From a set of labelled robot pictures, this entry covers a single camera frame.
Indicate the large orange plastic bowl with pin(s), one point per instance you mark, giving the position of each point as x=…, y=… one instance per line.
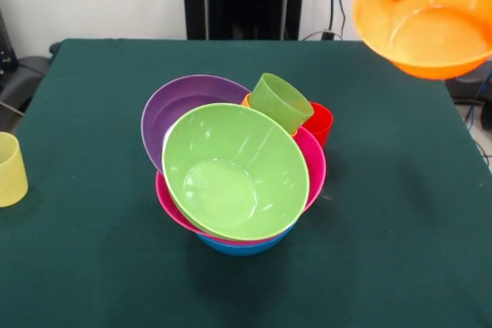
x=434, y=36

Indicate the green plastic cup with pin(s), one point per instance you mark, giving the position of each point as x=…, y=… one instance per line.
x=280, y=103

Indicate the orange plastic cup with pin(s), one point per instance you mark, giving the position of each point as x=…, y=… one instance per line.
x=245, y=100

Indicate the pink plastic bowl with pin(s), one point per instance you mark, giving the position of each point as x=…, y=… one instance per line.
x=315, y=166

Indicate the purple plastic bowl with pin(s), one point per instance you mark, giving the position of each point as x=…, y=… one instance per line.
x=173, y=101

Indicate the green plastic bowl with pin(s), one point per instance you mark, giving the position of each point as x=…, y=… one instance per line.
x=230, y=174

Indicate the black wheeled base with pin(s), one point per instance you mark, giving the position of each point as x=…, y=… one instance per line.
x=467, y=91

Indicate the red plastic cup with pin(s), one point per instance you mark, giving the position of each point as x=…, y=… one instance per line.
x=321, y=124

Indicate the dark green tablecloth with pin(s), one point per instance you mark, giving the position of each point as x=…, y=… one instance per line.
x=346, y=247

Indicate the large blue plastic bowl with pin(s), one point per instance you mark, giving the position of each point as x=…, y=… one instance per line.
x=246, y=249

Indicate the black equipment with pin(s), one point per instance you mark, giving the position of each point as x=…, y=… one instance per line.
x=15, y=78

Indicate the yellow plastic cup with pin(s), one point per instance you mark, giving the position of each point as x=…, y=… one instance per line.
x=11, y=174

